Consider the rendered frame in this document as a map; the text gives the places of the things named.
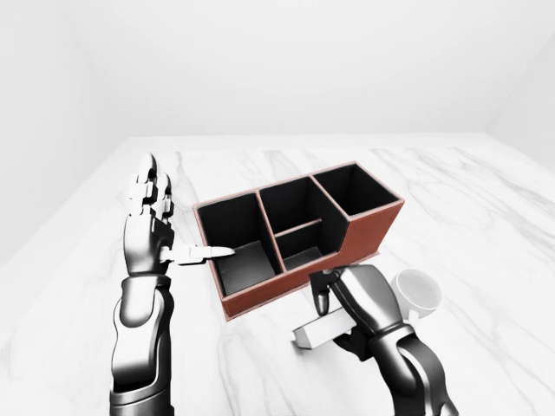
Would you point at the white book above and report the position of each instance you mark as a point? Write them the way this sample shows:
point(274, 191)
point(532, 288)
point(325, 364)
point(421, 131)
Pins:
point(323, 331)

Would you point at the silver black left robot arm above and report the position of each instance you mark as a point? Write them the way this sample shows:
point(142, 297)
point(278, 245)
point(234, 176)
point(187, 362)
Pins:
point(134, 338)

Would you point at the red-brown desk caddy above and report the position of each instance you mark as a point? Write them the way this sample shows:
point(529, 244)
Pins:
point(299, 234)

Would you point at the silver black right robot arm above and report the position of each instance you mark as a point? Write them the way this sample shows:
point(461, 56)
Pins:
point(412, 372)

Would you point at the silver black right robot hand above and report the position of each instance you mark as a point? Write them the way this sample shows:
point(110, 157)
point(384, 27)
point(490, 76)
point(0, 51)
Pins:
point(368, 294)

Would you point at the white mug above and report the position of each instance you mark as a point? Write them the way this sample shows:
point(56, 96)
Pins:
point(418, 292)

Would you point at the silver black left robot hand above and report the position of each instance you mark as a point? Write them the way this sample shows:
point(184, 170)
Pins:
point(141, 242)

